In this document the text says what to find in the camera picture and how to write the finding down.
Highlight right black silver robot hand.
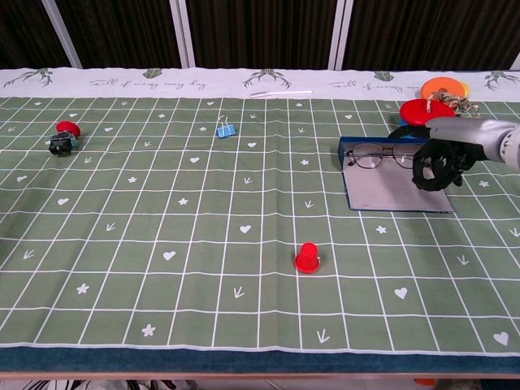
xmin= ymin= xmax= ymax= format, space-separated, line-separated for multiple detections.
xmin=388 ymin=116 xmax=509 ymax=192

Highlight blue grey-lined glasses case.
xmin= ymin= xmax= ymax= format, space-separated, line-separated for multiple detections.
xmin=337 ymin=136 xmax=455 ymax=215

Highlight black wire-frame eyeglasses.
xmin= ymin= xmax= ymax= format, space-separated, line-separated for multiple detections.
xmin=344 ymin=142 xmax=423 ymax=171

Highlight red wooden disc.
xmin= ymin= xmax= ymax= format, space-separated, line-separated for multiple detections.
xmin=399 ymin=98 xmax=456 ymax=127

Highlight orange wooden disc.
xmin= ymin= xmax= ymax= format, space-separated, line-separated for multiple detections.
xmin=420 ymin=76 xmax=467 ymax=102

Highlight white plastic strip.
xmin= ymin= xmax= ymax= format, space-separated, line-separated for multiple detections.
xmin=249 ymin=89 xmax=313 ymax=99

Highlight small red plastic cap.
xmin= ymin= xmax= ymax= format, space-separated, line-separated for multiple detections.
xmin=294 ymin=242 xmax=323 ymax=275

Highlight blue binder clip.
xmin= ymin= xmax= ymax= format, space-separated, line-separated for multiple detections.
xmin=216 ymin=115 xmax=238 ymax=140

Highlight green grid tablecloth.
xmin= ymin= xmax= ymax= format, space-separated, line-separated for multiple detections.
xmin=0 ymin=67 xmax=520 ymax=353

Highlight dark blue under cloth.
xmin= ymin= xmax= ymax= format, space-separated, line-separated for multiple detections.
xmin=0 ymin=344 xmax=520 ymax=375

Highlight red mushroom emergency stop switch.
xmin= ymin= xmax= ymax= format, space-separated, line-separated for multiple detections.
xmin=48 ymin=120 xmax=81 ymax=157

